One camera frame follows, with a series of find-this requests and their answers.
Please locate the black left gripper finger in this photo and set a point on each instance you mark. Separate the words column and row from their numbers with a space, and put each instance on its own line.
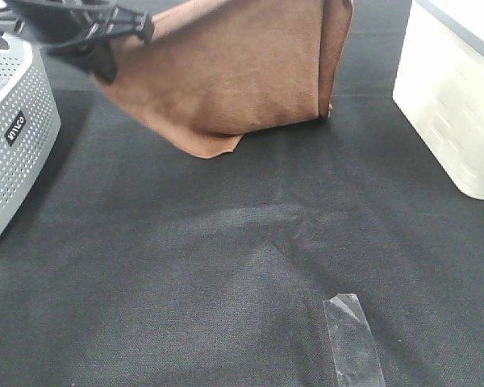
column 96, row 59

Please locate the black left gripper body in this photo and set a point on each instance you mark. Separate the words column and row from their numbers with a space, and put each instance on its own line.
column 70, row 24

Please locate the brown microfiber towel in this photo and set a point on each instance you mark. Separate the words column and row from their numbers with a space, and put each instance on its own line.
column 217, row 70

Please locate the grey perforated laundry basket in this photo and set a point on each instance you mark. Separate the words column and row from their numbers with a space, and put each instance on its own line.
column 29, row 122

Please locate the black table cloth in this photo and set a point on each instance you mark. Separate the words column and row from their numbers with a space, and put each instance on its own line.
column 131, row 263

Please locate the white plastic bin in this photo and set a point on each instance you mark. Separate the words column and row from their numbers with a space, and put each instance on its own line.
column 439, row 86

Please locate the clear tape strip right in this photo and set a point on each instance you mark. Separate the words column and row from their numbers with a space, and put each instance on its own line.
column 354, row 351

